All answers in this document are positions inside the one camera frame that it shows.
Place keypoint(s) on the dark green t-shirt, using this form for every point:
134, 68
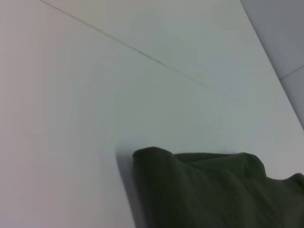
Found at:
213, 190

